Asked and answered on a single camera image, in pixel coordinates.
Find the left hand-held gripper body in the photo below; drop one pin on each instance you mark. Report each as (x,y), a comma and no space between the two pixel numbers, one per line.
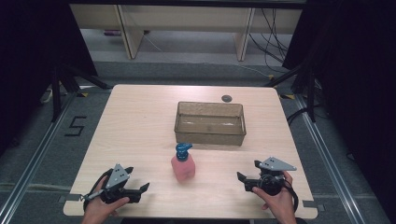
(116,179)

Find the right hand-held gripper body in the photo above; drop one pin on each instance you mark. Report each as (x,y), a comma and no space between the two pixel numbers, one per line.
(270,182)

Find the pink bottle with blue pump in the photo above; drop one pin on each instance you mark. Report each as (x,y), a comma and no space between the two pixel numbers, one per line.
(183,166)

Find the clear brown plastic bin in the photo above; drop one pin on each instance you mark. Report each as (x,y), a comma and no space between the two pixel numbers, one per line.
(210,124)

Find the person's right hand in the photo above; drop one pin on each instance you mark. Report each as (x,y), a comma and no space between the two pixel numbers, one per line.
(278,205)

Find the person's left hand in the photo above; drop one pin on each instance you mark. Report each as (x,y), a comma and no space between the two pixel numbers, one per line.
(101,210)

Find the round dark table grommet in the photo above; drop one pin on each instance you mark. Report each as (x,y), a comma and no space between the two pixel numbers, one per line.
(226,98)

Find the black metal stand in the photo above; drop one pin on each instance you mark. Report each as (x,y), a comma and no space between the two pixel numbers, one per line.
(56,93)
(311,93)

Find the dark curtain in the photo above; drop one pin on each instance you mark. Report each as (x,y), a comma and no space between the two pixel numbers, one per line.
(28,62)
(358,77)

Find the beige wooden desk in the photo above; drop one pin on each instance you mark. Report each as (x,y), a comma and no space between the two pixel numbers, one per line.
(186,18)

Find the metal floor rail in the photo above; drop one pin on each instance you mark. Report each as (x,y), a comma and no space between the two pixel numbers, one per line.
(327,155)
(34,158)

